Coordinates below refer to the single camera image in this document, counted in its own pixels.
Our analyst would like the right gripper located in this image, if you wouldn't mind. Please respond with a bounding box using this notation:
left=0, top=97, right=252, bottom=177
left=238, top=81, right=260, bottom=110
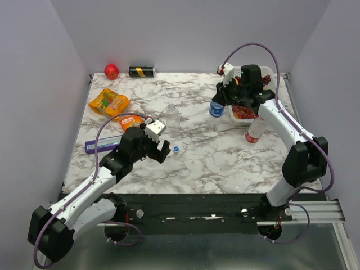
left=212, top=75, right=248, bottom=107

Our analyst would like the purple cable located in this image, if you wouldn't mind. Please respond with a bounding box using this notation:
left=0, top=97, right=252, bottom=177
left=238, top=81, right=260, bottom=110
left=33, top=112, right=151, bottom=269
left=220, top=42, right=335, bottom=194

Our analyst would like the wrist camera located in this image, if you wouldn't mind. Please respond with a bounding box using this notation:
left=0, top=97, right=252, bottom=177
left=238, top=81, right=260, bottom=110
left=145, top=120, right=167, bottom=143
left=217, top=63, right=235, bottom=87

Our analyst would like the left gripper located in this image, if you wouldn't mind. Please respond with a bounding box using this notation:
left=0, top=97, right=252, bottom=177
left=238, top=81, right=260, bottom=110
left=131, top=123, right=171, bottom=163

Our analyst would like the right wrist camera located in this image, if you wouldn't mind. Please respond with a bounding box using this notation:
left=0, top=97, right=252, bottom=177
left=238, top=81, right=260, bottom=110
left=217, top=63, right=235, bottom=87

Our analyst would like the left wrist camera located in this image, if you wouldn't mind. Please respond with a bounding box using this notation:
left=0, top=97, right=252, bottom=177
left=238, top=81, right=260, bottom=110
left=145, top=120, right=167, bottom=143

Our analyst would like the red label plastic bottle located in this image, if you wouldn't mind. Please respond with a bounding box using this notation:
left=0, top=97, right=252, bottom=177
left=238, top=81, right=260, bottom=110
left=245, top=116, right=267, bottom=143

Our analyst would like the orange razor box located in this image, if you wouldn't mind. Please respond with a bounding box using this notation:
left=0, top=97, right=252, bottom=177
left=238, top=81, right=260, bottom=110
left=119, top=114, right=143, bottom=132

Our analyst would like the clear plastic bottle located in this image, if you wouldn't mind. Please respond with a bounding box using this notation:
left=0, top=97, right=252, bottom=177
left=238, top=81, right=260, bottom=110
left=165, top=103, right=181, bottom=131

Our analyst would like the purple toothpaste box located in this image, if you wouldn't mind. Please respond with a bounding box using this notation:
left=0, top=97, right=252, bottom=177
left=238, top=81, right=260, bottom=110
left=84, top=135, right=122, bottom=155

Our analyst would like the purple grape bunch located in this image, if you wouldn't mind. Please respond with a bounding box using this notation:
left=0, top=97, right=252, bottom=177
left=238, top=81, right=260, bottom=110
left=262, top=74, right=272, bottom=87

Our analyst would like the red apple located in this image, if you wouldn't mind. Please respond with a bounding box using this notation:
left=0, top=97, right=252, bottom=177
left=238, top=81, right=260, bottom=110
left=104, top=64, right=119, bottom=80

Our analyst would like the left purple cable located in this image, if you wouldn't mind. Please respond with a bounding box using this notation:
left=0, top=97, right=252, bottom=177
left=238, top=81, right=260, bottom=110
left=33, top=112, right=151, bottom=269

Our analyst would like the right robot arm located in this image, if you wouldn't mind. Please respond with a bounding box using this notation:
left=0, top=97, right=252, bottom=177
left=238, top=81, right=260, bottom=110
left=212, top=63, right=329, bottom=221

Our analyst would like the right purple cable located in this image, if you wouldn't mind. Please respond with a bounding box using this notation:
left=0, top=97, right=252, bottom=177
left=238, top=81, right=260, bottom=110
left=220, top=42, right=335, bottom=194

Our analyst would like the red grape bunch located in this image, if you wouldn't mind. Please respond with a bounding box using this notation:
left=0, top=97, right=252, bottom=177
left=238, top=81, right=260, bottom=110
left=232, top=105, right=257, bottom=120

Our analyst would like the black gold can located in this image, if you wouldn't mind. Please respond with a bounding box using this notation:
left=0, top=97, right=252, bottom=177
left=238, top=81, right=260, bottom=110
left=128, top=66, right=156, bottom=78

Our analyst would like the orange snack bag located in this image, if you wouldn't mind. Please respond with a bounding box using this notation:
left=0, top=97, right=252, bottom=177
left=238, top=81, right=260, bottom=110
left=88, top=88, right=130, bottom=118

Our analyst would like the blue label plastic bottle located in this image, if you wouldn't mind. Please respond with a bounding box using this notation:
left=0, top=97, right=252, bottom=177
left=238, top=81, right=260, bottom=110
left=209, top=101, right=224, bottom=118

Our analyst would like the white fruit basket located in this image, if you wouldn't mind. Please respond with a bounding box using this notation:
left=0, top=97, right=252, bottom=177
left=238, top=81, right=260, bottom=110
left=228, top=66, right=289, bottom=127

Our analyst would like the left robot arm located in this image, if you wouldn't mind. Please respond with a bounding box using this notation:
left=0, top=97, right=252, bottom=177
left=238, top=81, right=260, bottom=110
left=28, top=121, right=170, bottom=263

